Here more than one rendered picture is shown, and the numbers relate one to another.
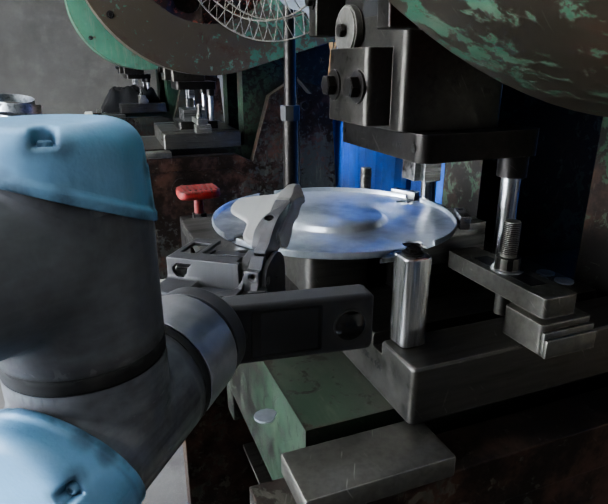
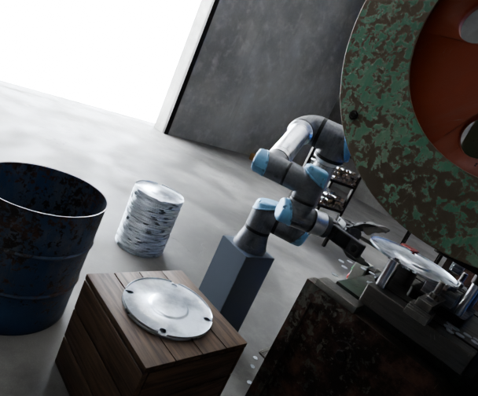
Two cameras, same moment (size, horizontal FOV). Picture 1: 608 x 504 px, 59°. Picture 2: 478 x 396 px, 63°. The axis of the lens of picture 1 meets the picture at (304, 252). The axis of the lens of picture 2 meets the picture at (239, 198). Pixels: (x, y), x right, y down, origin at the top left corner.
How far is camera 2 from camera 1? 94 cm
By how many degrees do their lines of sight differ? 57
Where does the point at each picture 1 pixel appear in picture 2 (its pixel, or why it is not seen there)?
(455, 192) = not seen: outside the picture
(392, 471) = (339, 294)
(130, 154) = (320, 175)
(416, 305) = (385, 273)
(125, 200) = (315, 180)
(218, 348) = (321, 222)
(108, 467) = (289, 210)
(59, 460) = (286, 203)
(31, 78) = not seen: outside the picture
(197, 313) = (324, 216)
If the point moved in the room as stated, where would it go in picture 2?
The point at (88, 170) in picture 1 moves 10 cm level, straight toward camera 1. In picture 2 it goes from (313, 173) to (295, 168)
